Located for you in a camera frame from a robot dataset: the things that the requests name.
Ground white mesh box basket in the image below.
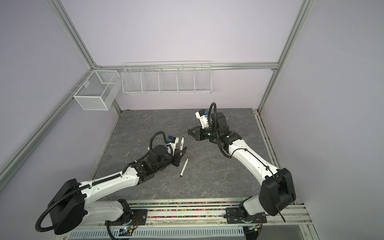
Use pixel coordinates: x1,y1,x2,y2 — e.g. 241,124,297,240
74,70,122,111

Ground white vented cable duct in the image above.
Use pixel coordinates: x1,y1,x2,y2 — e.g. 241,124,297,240
67,227,245,240

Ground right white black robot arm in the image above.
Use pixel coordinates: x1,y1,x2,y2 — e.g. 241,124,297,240
188,110,296,223

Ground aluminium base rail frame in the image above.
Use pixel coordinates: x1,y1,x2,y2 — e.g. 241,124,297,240
56,198,319,240

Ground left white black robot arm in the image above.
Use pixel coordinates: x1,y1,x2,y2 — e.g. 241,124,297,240
35,144,186,235

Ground long white wire basket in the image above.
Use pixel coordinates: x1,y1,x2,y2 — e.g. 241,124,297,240
122,61,213,94

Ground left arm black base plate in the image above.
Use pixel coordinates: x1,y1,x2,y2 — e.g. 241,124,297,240
108,209,148,227

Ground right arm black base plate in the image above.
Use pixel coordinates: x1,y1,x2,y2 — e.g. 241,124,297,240
225,207,267,224

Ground black whiteboard marker two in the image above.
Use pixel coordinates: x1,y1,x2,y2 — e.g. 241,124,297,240
180,158,189,177

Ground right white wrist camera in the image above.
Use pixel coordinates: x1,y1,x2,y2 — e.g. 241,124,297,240
196,109,212,129

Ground black whiteboard marker one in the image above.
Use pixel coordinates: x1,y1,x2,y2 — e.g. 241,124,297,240
179,137,185,151

